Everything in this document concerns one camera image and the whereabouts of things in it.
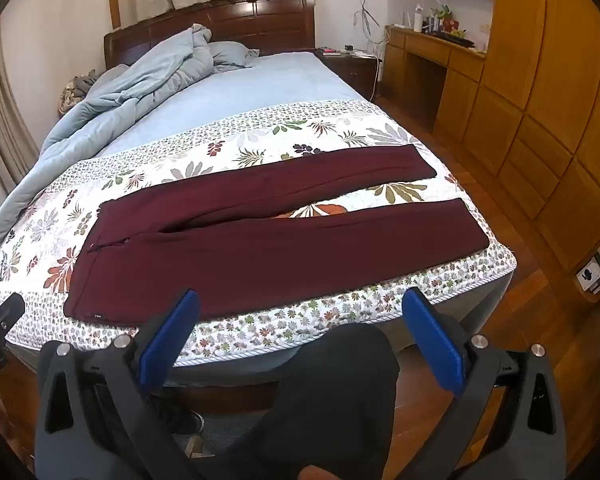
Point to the dark wooden headboard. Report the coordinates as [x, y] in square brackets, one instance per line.
[260, 15]

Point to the white bottle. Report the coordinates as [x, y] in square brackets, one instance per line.
[418, 20]

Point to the light blue duvet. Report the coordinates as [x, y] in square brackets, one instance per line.
[145, 80]

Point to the person's leg in black trousers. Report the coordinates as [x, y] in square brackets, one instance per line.
[330, 400]

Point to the black keyboard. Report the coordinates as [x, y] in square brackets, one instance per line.
[450, 38]

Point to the light blue bed sheet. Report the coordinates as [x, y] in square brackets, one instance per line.
[260, 90]

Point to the floral quilted bedspread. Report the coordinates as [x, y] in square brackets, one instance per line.
[230, 140]

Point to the dark shoe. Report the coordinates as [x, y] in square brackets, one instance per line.
[180, 417]

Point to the light wooden desk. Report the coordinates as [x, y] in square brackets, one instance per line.
[460, 90]

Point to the maroon pants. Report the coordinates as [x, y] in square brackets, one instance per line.
[280, 260]

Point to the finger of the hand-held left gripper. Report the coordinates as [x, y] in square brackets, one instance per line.
[7, 312]

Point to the patterned cushion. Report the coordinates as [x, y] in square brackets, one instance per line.
[75, 97]

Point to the light blue pillow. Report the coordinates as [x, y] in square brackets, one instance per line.
[230, 55]

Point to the light wooden wardrobe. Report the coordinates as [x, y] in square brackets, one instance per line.
[555, 85]

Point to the beige side curtain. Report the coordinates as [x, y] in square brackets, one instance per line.
[5, 110]

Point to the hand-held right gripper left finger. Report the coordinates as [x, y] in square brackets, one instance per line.
[172, 332]

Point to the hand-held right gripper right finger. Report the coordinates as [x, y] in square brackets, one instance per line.
[435, 340]

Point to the dark wooden nightstand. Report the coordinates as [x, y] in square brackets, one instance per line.
[350, 72]

